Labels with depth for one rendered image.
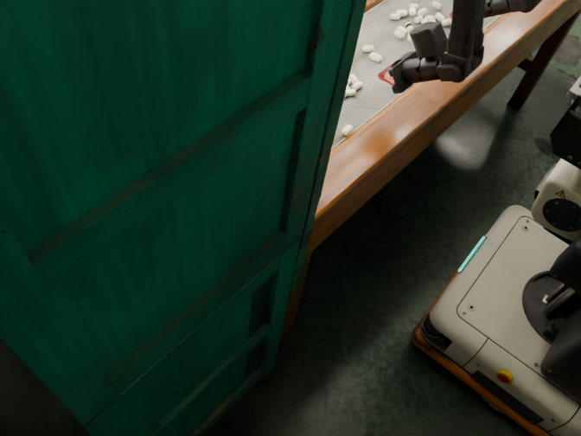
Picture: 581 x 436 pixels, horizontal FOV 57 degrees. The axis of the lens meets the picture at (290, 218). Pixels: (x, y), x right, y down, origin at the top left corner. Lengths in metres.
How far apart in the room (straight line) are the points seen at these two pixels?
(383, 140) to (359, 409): 0.90
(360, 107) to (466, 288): 0.69
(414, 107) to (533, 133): 1.36
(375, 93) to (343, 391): 0.96
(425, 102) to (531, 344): 0.80
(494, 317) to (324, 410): 0.61
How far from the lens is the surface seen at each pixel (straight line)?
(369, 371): 1.91
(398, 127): 1.45
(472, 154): 2.57
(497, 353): 1.76
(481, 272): 1.87
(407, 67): 1.35
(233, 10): 0.56
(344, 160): 1.33
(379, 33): 1.77
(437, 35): 1.28
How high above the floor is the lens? 1.77
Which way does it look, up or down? 56 degrees down
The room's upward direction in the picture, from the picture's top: 10 degrees clockwise
